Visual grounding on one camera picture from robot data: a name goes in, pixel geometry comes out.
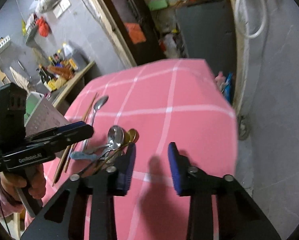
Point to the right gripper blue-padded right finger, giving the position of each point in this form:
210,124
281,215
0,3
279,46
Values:
188,182

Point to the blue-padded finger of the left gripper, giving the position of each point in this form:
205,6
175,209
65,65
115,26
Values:
69,127

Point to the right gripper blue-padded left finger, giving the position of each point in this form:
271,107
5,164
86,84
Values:
114,181

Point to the round steel spoon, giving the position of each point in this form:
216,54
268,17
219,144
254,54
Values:
115,140

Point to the long steel spoon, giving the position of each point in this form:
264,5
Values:
97,106

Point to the wooden kitchen counter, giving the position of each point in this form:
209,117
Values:
66,89

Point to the person's left hand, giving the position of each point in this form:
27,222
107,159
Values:
11,182

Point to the perforated grey utensil holder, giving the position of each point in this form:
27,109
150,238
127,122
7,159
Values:
40,114

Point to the gold spoon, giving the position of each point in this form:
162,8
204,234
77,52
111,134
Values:
131,135

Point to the pink checked tablecloth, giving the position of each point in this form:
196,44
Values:
175,100

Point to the large oil bottle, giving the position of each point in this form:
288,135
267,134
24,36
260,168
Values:
68,50

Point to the red plastic bag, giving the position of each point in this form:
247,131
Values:
43,27

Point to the grey cabinet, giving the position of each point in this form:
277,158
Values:
208,33

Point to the blue patterned handle spoon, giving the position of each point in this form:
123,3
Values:
82,156

